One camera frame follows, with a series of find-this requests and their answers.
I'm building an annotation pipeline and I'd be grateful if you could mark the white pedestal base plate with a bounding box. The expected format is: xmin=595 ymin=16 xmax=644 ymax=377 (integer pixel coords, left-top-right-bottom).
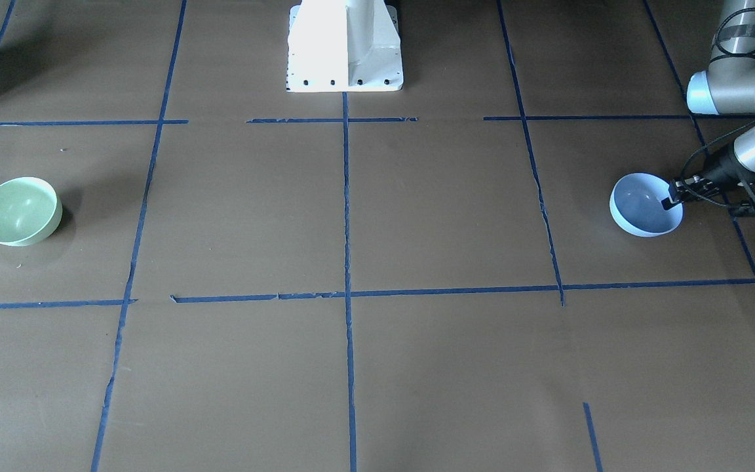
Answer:
xmin=285 ymin=1 xmax=404 ymax=93

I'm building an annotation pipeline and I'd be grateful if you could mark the blue bowl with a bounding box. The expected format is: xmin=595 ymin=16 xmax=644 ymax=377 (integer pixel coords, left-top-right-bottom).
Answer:
xmin=609 ymin=172 xmax=684 ymax=238

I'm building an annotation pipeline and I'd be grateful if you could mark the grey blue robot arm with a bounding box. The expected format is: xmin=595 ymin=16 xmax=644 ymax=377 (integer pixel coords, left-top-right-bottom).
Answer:
xmin=662 ymin=1 xmax=755 ymax=217

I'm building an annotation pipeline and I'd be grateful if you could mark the green bowl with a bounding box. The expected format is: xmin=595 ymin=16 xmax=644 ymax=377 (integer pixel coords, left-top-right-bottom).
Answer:
xmin=0 ymin=176 xmax=63 ymax=247

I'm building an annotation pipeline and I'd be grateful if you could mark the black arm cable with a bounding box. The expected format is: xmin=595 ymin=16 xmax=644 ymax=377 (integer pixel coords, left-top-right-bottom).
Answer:
xmin=676 ymin=7 xmax=755 ymax=209

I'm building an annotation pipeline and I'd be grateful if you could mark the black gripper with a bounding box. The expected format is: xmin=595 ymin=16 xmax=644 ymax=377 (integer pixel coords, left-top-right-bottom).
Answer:
xmin=660 ymin=174 xmax=722 ymax=211

